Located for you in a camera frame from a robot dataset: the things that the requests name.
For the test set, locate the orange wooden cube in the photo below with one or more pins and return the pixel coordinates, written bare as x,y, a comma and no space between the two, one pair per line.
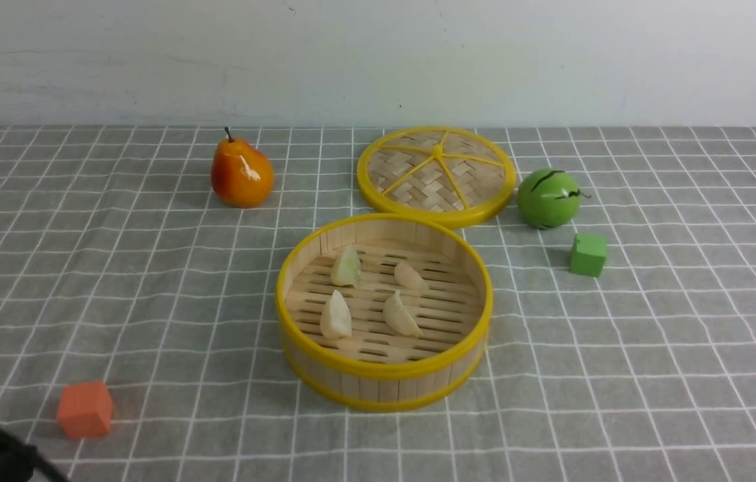
85,410

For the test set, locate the woven bamboo steamer lid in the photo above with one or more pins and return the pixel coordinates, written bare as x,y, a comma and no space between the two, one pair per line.
446,175

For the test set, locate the green toy melon ball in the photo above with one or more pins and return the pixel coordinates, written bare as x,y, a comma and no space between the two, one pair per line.
549,198

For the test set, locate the orange yellow toy pear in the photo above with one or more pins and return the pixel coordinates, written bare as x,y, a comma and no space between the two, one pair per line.
240,175

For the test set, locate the greenish white dumpling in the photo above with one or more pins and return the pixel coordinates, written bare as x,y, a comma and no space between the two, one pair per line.
346,269

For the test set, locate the pinkish white dumpling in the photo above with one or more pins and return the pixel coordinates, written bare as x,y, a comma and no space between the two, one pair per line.
408,277

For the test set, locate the yellow rimmed bamboo steamer tray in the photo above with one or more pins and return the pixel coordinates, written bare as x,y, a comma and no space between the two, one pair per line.
376,369

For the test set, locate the cream white dumpling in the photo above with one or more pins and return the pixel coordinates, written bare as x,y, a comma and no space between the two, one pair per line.
398,318

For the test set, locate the green wooden cube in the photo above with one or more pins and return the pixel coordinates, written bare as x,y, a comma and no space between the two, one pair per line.
589,254

